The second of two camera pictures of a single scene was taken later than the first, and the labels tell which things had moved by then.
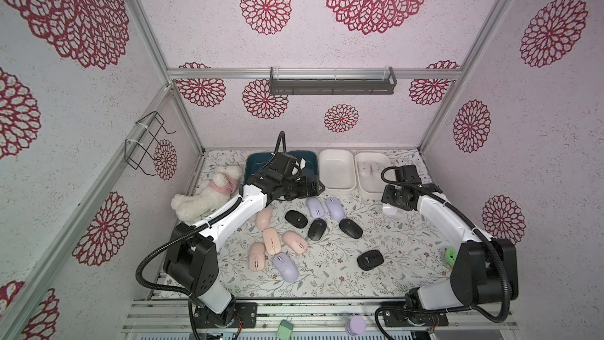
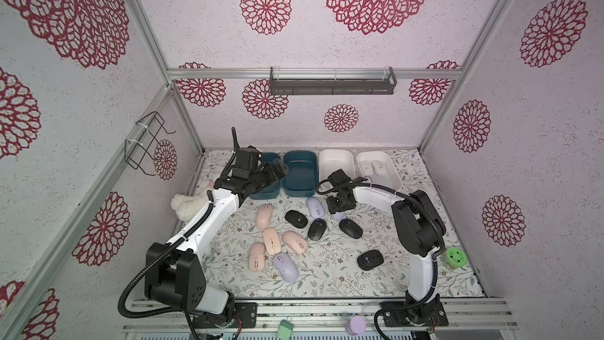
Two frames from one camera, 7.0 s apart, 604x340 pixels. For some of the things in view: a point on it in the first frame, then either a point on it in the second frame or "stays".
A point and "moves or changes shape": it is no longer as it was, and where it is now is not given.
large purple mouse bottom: [285, 267] stays
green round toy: [451, 254] stays
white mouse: [365, 168] stays
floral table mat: [335, 244] stays
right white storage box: [369, 167] stays
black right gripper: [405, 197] → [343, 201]
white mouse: [389, 210] moves or changes shape
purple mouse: [315, 207] stays
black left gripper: [303, 182] → [273, 175]
